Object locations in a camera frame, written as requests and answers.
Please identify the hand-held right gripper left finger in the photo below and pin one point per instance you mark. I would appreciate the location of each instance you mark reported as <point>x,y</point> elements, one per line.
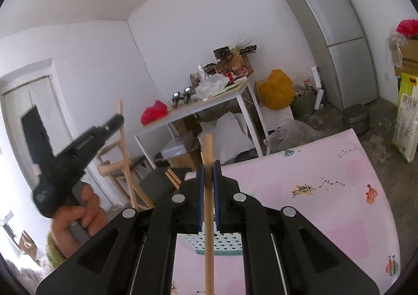
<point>200,203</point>

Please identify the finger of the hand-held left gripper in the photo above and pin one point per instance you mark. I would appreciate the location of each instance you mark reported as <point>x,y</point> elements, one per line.
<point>109,125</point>

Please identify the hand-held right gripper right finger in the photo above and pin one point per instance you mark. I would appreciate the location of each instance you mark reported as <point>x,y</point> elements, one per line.
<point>217,203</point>

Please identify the wooden chopstick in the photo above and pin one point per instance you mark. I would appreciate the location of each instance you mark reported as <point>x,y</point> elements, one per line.
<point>119,107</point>
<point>208,151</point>
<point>177,178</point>
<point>171,179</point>

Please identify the teal plastic utensil holder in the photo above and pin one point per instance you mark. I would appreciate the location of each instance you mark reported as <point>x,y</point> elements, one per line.
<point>228,242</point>

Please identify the person's left forearm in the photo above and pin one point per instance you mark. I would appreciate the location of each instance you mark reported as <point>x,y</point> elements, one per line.
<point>54,255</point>

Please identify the person's left hand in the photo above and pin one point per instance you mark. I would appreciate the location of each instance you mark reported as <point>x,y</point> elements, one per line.
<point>94,216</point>

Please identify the red plastic bag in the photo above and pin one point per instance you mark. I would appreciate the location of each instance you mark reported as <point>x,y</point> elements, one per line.
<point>408,28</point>
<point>153,113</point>

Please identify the wooden chair with black seat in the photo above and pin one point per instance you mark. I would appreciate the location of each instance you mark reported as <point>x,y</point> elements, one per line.
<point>156,187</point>

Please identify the grey plastic-wrapped box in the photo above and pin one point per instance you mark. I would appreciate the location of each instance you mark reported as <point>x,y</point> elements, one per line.
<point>179,148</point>

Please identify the white sack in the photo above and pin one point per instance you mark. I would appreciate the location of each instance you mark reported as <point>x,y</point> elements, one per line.
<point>228,134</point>

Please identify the black device with screen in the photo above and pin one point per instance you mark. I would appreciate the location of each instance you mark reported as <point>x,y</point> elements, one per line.
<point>188,94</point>
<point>176,99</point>

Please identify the cardboard box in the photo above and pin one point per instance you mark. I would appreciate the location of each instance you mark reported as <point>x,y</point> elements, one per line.
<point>184,126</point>
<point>408,53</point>

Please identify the white door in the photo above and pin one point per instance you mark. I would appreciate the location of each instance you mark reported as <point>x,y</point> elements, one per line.
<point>19,102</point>

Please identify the white side table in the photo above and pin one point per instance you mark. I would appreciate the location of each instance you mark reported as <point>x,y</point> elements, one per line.
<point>196,105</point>

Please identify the clear plastic bag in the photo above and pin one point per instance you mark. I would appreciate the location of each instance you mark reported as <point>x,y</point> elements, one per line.
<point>294,134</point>

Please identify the clear plastic bottle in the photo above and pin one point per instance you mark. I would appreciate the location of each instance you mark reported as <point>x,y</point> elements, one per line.
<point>201,72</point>

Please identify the white plastic bag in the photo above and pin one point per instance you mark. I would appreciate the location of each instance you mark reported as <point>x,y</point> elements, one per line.
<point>210,85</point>

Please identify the orange plastic bag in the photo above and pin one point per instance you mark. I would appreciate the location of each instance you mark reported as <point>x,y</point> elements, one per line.
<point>276,89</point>

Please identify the pile of snack packages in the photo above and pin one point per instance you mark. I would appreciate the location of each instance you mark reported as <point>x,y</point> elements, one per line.
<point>228,66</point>

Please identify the green bag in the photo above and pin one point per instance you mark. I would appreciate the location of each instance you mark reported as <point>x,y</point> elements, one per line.
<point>305,102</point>

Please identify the white flat box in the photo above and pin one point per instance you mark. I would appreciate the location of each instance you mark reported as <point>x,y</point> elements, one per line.
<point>316,85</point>

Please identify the grey trash bin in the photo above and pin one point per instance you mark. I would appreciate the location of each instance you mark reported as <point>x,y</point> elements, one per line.
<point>356,118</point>

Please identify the white and yellow rice bag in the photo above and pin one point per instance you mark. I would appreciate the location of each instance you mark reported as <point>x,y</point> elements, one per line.
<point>406,125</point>

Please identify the silver refrigerator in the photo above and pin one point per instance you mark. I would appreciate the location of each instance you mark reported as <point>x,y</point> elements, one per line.
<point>329,20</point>

